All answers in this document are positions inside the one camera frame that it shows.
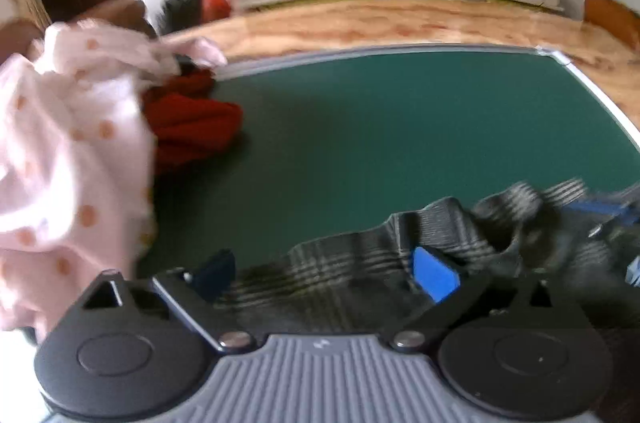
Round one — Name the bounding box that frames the pink polka-dot garment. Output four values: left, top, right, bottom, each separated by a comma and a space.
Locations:
0, 19, 228, 334

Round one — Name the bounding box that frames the red bag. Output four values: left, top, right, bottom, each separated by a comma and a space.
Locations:
202, 0, 235, 23

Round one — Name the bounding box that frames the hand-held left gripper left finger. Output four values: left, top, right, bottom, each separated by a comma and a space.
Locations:
80, 248, 257, 353

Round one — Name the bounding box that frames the green board with grey frame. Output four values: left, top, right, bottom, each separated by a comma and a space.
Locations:
134, 46, 640, 280

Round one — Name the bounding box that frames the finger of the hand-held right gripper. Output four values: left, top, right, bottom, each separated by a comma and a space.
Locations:
570, 197, 640, 231

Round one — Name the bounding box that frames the orange chair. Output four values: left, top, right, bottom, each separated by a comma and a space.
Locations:
582, 0, 640, 48

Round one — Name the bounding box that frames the wooden table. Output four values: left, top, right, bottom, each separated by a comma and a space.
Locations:
160, 0, 640, 129

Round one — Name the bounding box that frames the black ribbed object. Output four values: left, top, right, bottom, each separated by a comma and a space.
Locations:
159, 0, 207, 36

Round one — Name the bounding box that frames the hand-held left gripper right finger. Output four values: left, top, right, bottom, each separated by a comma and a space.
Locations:
380, 245, 582, 353

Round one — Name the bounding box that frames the red garment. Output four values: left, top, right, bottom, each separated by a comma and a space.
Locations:
142, 68, 245, 169

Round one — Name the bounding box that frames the brown chair back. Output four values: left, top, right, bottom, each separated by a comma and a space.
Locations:
75, 0, 157, 38

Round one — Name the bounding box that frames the grey plaid garment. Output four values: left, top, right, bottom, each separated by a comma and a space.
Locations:
212, 177, 640, 339

